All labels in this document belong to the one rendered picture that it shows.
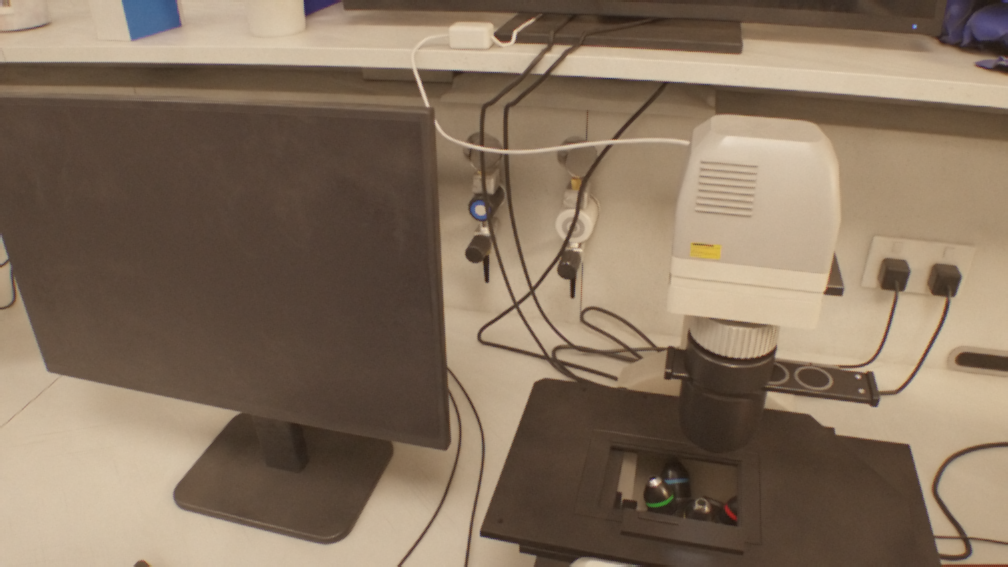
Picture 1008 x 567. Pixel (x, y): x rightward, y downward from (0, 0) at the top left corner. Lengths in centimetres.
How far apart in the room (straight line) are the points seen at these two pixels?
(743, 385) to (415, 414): 33
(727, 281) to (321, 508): 62
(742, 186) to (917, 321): 79
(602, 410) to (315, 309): 31
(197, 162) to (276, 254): 11
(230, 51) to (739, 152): 67
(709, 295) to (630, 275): 67
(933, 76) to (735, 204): 40
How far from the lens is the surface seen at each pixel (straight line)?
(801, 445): 76
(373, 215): 64
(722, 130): 49
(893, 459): 80
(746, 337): 53
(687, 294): 51
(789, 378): 59
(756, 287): 51
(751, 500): 69
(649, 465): 80
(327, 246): 68
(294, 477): 100
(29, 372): 140
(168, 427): 116
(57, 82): 158
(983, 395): 128
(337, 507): 95
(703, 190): 48
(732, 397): 57
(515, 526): 65
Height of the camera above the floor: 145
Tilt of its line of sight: 31 degrees down
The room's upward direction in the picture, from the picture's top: 2 degrees counter-clockwise
